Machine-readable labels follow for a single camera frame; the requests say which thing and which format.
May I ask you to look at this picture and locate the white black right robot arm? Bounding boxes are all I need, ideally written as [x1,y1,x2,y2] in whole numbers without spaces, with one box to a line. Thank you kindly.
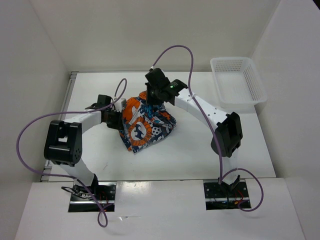
[145,68,243,197]

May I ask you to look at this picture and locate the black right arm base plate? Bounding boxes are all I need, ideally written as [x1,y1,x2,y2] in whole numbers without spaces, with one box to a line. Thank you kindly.
[203,180,252,210]

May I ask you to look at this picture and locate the white plastic basket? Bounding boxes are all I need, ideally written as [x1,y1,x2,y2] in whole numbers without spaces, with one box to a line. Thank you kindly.
[210,57,268,110]

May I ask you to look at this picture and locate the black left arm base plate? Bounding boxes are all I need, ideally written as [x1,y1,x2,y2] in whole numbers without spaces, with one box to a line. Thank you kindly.
[61,182,117,213]

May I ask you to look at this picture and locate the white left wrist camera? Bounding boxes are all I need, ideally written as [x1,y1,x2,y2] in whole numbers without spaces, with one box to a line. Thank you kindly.
[111,98,127,113]

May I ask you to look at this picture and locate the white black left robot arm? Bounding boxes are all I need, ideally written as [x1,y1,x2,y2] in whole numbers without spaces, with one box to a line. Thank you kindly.
[44,94,126,200]

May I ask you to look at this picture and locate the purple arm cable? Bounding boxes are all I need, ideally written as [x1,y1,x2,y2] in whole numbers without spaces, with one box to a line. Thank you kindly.
[151,45,265,213]
[16,78,128,228]

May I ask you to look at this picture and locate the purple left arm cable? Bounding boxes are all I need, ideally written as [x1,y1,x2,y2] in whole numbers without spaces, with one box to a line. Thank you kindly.
[16,78,128,228]

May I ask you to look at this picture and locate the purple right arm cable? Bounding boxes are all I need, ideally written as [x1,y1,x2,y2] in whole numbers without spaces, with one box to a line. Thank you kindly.
[151,45,265,213]

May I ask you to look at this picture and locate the colourful patterned shorts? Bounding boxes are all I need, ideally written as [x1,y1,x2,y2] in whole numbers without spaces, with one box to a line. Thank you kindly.
[119,91,177,154]

